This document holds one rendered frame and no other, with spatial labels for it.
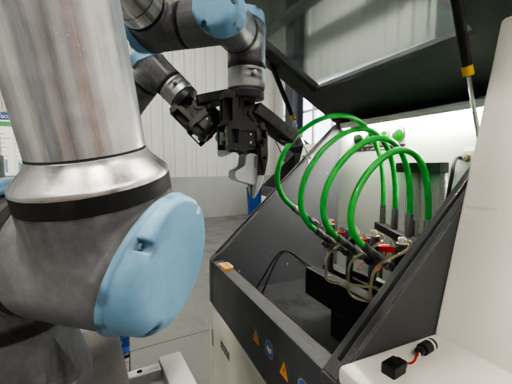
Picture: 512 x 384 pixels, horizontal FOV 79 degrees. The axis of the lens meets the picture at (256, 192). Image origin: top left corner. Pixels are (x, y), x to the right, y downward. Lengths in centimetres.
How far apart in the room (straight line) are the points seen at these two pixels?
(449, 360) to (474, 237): 21
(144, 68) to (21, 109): 61
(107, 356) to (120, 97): 34
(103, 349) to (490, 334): 57
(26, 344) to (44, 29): 27
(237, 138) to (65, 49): 41
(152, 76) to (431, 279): 73
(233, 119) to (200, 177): 691
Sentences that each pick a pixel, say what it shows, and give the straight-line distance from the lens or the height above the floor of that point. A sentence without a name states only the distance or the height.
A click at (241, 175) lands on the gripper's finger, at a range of 61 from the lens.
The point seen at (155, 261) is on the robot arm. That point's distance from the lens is 23.
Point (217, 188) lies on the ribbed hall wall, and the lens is 767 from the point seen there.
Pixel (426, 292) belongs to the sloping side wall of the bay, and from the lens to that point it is 64.
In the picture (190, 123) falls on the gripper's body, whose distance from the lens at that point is 77.
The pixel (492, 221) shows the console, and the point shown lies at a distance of 65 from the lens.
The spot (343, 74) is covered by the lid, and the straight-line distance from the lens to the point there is 111.
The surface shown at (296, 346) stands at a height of 94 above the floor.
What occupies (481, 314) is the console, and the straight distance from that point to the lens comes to 65.
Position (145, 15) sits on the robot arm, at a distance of 57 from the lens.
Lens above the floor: 128
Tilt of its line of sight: 5 degrees down
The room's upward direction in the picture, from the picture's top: straight up
